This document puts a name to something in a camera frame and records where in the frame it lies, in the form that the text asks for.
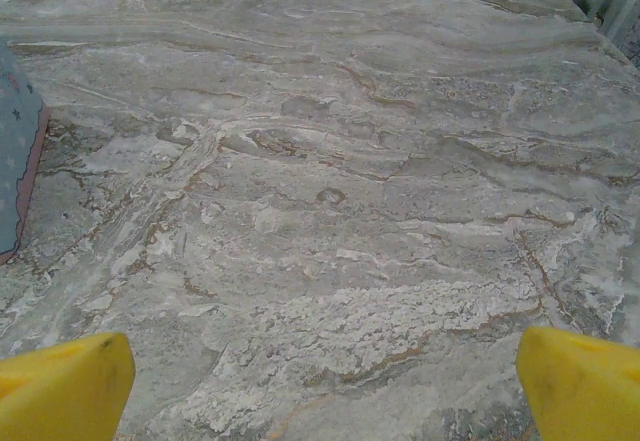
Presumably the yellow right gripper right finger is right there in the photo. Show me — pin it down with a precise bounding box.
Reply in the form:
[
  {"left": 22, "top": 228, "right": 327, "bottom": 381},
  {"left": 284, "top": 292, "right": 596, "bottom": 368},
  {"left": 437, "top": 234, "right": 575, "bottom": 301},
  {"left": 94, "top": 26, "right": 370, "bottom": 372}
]
[{"left": 516, "top": 325, "right": 640, "bottom": 441}]

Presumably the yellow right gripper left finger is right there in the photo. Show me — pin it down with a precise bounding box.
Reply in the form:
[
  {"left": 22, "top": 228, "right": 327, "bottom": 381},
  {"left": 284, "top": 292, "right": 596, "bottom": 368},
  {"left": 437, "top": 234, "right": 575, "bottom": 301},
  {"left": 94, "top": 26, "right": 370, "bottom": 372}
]
[{"left": 0, "top": 331, "right": 137, "bottom": 441}]

